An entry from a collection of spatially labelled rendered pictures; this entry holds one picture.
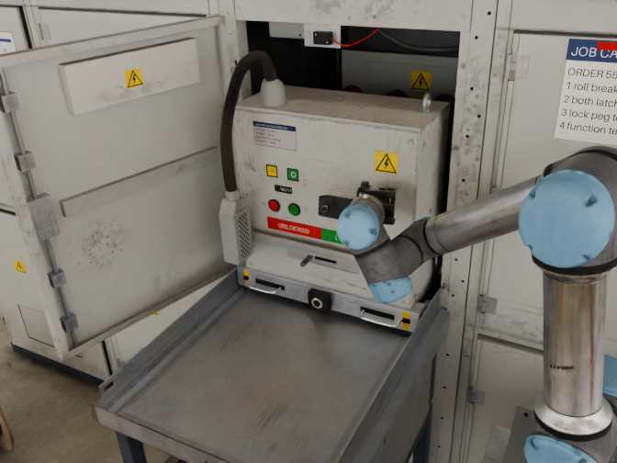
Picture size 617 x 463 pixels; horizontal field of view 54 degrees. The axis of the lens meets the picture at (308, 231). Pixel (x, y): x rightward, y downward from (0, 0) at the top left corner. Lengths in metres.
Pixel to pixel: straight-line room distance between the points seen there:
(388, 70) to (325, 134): 0.77
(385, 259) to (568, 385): 0.36
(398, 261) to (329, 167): 0.41
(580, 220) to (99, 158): 1.10
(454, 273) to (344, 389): 0.43
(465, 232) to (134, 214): 0.88
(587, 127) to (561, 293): 0.54
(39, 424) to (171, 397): 1.40
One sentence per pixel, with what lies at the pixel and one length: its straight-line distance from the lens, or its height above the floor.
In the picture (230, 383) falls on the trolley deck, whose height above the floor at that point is 0.85.
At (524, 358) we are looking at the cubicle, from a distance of 1.69.
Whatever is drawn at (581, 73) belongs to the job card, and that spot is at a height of 1.51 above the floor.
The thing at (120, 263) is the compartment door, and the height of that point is 1.02.
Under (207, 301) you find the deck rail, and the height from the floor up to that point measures 0.89.
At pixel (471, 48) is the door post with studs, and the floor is 1.54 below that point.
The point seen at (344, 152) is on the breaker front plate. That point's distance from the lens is 1.42.
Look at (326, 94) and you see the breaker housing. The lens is 1.61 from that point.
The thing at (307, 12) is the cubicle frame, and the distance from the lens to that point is 1.54.
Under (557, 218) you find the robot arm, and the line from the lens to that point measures 0.85.
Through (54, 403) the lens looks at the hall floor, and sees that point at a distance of 2.89.
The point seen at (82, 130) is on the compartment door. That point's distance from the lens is 1.51.
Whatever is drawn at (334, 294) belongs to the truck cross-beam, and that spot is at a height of 0.92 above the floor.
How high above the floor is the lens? 1.82
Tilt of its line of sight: 28 degrees down
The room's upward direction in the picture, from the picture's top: 2 degrees counter-clockwise
